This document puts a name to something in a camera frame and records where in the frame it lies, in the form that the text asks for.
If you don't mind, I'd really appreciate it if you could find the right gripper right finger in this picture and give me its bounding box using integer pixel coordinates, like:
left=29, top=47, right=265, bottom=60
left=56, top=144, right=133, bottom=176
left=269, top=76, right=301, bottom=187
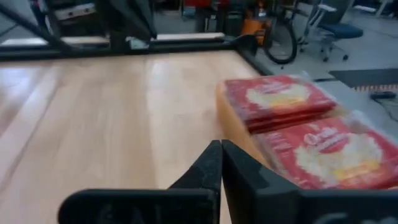
left=221, top=139, right=398, bottom=224

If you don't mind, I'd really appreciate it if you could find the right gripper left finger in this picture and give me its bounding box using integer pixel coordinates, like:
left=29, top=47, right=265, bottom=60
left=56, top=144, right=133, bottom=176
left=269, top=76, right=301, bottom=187
left=57, top=139, right=223, bottom=224

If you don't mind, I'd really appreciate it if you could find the red Orville popcorn bag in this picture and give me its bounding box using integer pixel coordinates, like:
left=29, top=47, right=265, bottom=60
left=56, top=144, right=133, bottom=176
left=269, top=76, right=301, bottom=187
left=223, top=74, right=338, bottom=125
left=254, top=114, right=398, bottom=190
left=245, top=108, right=340, bottom=134

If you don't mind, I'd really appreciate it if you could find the orange plastic basket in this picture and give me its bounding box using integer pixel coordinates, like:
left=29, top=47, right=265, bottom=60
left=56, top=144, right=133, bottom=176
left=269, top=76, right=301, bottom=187
left=216, top=81, right=351, bottom=170

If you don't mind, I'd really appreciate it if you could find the black striped floor mat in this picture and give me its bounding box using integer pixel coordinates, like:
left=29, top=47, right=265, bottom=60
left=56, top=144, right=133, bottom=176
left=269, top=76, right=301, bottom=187
left=328, top=68, right=398, bottom=93

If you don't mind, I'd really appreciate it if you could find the small black floor box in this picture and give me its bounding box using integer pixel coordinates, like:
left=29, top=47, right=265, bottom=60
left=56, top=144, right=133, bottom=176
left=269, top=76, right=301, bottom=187
left=369, top=90, right=397, bottom=101

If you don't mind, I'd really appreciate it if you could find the orange shop vacuum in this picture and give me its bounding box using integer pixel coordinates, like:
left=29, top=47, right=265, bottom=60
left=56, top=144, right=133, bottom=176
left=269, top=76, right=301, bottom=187
left=241, top=7, right=271, bottom=37

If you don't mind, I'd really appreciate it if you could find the blue white office chair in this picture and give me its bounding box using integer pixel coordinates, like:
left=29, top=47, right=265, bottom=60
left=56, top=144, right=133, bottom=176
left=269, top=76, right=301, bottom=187
left=297, top=2, right=364, bottom=63

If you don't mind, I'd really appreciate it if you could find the dark equipment cart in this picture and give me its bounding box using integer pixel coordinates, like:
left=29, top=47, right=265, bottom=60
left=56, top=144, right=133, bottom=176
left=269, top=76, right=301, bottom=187
left=183, top=0, right=243, bottom=35

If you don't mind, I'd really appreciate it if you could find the black frame corner bracket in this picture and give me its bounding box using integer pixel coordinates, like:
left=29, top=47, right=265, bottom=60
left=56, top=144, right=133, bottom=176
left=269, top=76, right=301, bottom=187
left=235, top=34, right=259, bottom=58

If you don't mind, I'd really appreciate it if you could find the black aluminium table frame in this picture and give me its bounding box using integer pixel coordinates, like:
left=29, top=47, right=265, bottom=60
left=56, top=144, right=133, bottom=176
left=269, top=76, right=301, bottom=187
left=0, top=0, right=276, bottom=77

